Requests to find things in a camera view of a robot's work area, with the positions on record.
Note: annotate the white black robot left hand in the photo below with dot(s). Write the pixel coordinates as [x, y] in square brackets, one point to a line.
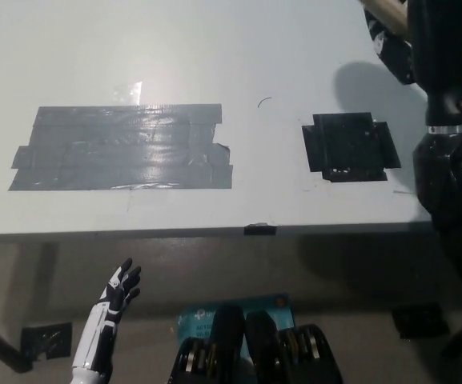
[98, 332]

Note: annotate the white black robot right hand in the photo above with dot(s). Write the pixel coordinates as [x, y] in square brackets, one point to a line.
[394, 56]

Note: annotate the beige paper plate stack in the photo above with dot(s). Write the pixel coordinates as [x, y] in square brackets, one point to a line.
[386, 12]

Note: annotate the black floor tape patch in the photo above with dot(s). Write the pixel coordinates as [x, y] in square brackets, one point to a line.
[420, 322]
[48, 340]

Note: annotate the black table leg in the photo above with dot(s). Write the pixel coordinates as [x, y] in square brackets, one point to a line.
[2, 346]

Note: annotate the small black tape strip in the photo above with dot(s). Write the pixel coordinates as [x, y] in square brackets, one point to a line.
[259, 229]

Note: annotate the clear tape piece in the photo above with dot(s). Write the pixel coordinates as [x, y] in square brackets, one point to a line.
[129, 94]

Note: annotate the grey duct tape patch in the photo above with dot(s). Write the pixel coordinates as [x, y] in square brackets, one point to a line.
[126, 148]

